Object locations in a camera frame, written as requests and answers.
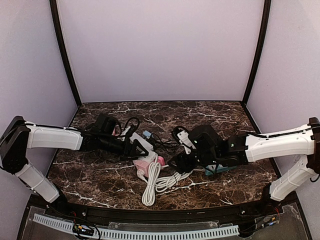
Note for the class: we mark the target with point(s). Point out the black frame post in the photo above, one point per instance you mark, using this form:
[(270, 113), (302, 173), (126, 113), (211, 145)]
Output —
[(258, 52), (63, 51)]

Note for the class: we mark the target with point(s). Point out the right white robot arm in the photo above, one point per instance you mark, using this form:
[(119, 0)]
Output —
[(203, 147)]

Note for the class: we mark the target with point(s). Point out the white and pink cube socket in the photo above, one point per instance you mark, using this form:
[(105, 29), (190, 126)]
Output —
[(143, 163)]

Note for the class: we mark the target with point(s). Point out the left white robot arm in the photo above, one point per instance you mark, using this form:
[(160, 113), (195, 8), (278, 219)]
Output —
[(22, 135)]

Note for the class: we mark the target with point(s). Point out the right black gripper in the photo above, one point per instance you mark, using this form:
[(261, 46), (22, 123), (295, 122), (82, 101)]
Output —
[(186, 162)]

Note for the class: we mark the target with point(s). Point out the white power strip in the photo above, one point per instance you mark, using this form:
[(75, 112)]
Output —
[(142, 141)]

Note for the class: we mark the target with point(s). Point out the right black frame post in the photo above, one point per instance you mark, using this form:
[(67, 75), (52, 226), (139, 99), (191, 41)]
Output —
[(258, 52)]

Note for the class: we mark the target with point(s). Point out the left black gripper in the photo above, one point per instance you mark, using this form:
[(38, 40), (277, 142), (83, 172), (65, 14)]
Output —
[(128, 148)]

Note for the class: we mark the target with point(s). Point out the teal power strip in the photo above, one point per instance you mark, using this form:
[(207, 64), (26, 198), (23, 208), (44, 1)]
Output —
[(215, 169)]

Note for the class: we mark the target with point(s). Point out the left black frame post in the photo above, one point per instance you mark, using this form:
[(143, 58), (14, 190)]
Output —
[(63, 51)]

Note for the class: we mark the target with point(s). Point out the light blue charger plug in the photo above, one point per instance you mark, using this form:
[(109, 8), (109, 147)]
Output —
[(147, 134)]

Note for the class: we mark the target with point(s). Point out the small circuit board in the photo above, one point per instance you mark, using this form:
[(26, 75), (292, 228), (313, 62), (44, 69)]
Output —
[(83, 230)]

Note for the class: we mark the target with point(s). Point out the white slotted cable duct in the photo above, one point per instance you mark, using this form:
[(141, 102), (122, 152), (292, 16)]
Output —
[(102, 233)]

